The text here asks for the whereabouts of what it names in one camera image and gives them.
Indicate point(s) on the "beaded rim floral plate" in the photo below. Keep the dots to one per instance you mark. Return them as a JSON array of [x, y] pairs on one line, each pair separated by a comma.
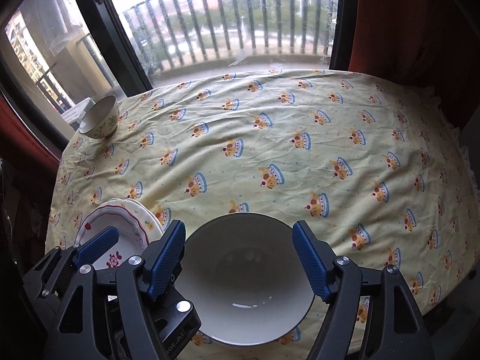
[[150, 224]]

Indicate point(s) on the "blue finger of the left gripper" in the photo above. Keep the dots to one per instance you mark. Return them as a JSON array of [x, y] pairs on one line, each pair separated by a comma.
[[62, 265]]

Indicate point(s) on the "red curtain right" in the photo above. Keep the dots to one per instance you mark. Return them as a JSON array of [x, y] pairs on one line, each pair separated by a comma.
[[417, 42]]

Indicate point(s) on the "outdoor air conditioner unit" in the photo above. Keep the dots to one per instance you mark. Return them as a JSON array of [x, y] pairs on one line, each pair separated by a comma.
[[75, 114]]

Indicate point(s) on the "red curtain left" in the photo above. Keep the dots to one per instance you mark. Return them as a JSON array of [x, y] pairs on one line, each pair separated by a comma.
[[20, 146]]

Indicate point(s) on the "balcony metal railing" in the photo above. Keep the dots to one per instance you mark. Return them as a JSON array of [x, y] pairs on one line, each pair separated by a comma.
[[172, 39]]

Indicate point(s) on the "yellow patterned tablecloth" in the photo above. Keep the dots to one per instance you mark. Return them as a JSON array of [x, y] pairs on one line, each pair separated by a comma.
[[370, 165]]

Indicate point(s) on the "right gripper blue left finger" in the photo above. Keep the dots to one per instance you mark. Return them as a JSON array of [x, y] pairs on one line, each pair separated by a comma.
[[165, 260]]

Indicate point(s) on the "dark window frame post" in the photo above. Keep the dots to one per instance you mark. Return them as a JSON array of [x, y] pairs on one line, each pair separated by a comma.
[[111, 39]]

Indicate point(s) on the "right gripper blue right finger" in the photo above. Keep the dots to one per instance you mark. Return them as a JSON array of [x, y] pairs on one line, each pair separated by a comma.
[[337, 281]]

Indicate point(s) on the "red trim small plate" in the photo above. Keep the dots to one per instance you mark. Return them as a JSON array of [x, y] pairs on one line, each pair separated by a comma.
[[132, 239]]

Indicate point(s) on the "large leaf pattern bowl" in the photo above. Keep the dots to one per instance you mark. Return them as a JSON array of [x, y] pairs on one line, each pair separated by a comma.
[[244, 278]]

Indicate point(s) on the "red curtain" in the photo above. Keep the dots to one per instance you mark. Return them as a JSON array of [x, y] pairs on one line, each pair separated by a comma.
[[417, 42], [20, 146]]

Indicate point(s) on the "far leaf pattern bowl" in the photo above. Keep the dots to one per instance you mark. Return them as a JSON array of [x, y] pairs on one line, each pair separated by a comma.
[[102, 118]]

